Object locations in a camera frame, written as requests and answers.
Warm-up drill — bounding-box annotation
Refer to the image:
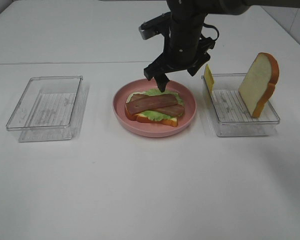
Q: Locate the bacon strip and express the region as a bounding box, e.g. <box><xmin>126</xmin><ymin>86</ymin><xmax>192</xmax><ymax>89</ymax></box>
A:
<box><xmin>126</xmin><ymin>94</ymin><xmax>178</xmax><ymax>115</ymax></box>
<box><xmin>126</xmin><ymin>94</ymin><xmax>185</xmax><ymax>117</ymax></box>

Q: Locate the clear plastic container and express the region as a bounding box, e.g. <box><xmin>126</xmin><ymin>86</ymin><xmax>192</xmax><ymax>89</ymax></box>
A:
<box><xmin>201</xmin><ymin>73</ymin><xmax>280</xmax><ymax>137</ymax></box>
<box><xmin>6</xmin><ymin>75</ymin><xmax>89</xmax><ymax>143</ymax></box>

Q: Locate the clear left plastic container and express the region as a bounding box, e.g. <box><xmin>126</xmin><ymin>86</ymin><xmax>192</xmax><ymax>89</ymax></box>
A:
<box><xmin>6</xmin><ymin>75</ymin><xmax>89</xmax><ymax>143</ymax></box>

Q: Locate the yellow cheese slice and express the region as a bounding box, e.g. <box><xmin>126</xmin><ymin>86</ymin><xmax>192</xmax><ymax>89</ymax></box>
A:
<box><xmin>203</xmin><ymin>65</ymin><xmax>214</xmax><ymax>109</ymax></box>

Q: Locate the bread slice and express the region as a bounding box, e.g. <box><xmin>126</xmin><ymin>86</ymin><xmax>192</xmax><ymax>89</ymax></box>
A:
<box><xmin>125</xmin><ymin>89</ymin><xmax>185</xmax><ymax>127</ymax></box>
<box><xmin>238</xmin><ymin>52</ymin><xmax>279</xmax><ymax>118</ymax></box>

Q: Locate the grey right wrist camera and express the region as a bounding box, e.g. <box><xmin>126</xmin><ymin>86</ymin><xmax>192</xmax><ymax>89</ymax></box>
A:
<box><xmin>138</xmin><ymin>12</ymin><xmax>171</xmax><ymax>40</ymax></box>

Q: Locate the clear right plastic container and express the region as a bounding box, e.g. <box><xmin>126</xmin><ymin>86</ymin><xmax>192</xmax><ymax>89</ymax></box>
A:
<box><xmin>201</xmin><ymin>73</ymin><xmax>280</xmax><ymax>137</ymax></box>

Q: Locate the pink round plate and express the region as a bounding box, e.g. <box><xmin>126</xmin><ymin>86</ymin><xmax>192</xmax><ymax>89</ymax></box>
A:
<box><xmin>113</xmin><ymin>78</ymin><xmax>197</xmax><ymax>138</ymax></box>

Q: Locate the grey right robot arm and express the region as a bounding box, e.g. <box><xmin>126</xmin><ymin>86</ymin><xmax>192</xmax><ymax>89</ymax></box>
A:
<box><xmin>139</xmin><ymin>0</ymin><xmax>300</xmax><ymax>92</ymax></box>

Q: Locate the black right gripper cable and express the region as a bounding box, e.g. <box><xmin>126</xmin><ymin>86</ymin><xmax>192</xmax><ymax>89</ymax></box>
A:
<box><xmin>201</xmin><ymin>22</ymin><xmax>220</xmax><ymax>42</ymax></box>

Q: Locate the green lettuce leaf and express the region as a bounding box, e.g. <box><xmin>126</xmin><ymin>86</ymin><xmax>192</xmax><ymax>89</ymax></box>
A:
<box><xmin>125</xmin><ymin>88</ymin><xmax>185</xmax><ymax>127</ymax></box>

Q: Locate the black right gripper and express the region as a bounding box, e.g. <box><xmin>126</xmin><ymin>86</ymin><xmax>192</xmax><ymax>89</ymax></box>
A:
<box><xmin>144</xmin><ymin>14</ymin><xmax>216</xmax><ymax>92</ymax></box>

